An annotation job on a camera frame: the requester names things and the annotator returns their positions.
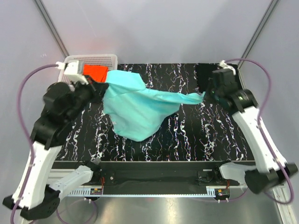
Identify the right controller board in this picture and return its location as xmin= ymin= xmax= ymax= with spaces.
xmin=216 ymin=189 xmax=230 ymax=198

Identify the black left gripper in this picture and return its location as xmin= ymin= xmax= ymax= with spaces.
xmin=65 ymin=74 xmax=110 ymax=122

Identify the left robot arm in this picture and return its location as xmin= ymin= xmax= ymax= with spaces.
xmin=2 ymin=82 xmax=109 ymax=222

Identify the left controller board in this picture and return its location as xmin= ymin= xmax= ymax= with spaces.
xmin=90 ymin=188 xmax=103 ymax=195

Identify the teal t shirt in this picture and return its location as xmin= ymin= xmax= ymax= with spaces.
xmin=103 ymin=70 xmax=203 ymax=142

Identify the orange t shirt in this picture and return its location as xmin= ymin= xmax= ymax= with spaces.
xmin=83 ymin=64 xmax=108 ymax=83

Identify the white slotted cable duct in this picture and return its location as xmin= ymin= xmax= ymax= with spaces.
xmin=68 ymin=185 xmax=216 ymax=198

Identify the folded black t shirt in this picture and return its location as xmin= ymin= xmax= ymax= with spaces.
xmin=195 ymin=63 xmax=239 ymax=93

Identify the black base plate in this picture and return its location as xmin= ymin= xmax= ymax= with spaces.
xmin=50 ymin=161 xmax=241 ymax=196

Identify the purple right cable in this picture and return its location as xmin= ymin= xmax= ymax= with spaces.
xmin=191 ymin=58 xmax=295 ymax=205

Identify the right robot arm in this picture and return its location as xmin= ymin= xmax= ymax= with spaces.
xmin=205 ymin=79 xmax=298 ymax=194

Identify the white plastic basket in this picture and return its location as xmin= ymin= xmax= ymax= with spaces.
xmin=58 ymin=54 xmax=118 ymax=84

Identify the controller board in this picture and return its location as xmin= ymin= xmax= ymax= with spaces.
xmin=216 ymin=189 xmax=230 ymax=198
xmin=90 ymin=188 xmax=103 ymax=195

